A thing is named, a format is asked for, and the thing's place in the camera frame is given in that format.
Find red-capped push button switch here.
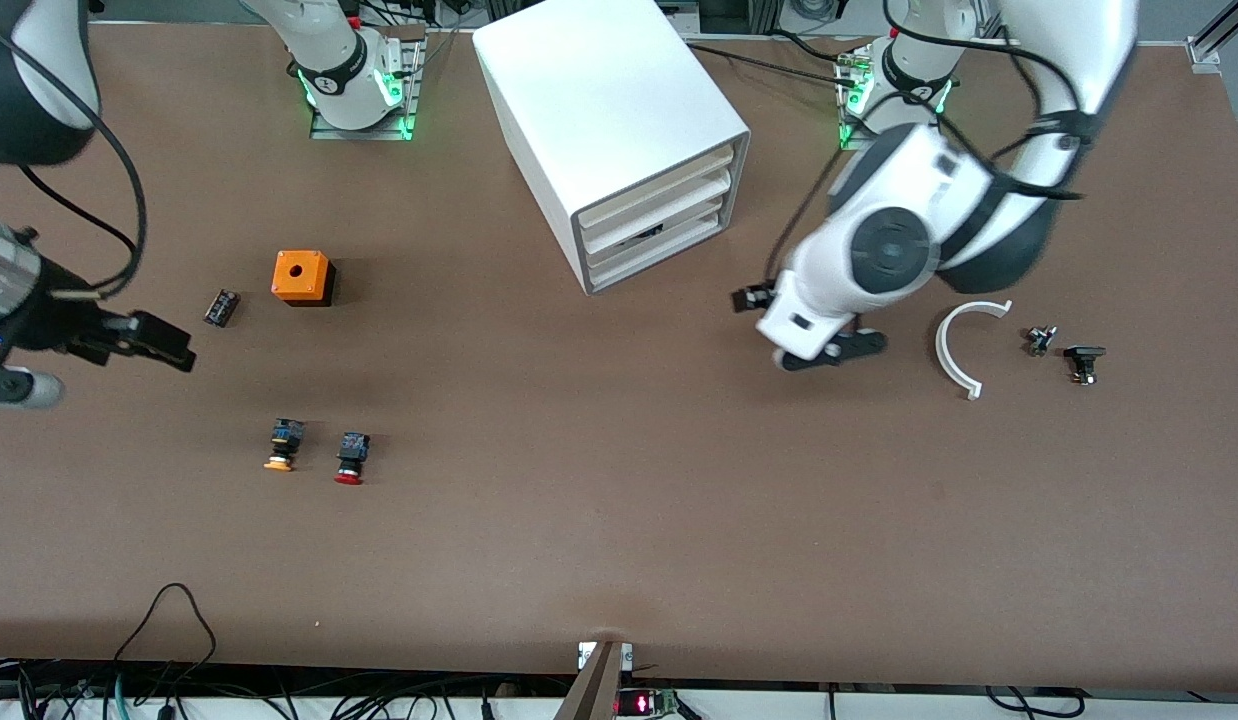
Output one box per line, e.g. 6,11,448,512
333,431,373,488

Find white curved plastic piece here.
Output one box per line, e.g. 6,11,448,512
935,299,1015,402

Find red-lit electronics module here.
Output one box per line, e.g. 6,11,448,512
619,688,682,720

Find orange button enclosure box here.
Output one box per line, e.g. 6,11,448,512
271,250,337,308

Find yellow-capped push button switch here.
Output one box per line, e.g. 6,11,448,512
262,418,307,473

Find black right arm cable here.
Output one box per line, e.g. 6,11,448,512
0,25,148,301

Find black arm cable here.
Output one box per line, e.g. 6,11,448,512
764,0,1092,293
0,25,148,301

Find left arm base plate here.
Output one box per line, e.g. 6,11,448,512
835,50,945,152

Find black cable behind cabinet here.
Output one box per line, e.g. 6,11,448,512
683,40,852,87

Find black looped table cable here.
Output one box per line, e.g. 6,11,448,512
113,583,219,667

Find small black switch part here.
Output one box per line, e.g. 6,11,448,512
1063,344,1108,388

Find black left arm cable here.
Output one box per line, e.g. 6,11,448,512
764,0,1092,293

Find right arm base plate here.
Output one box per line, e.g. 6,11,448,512
309,24,426,142

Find wooden post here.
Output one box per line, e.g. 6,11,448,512
554,640,626,720

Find aluminium frame profile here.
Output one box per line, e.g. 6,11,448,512
1187,0,1238,67

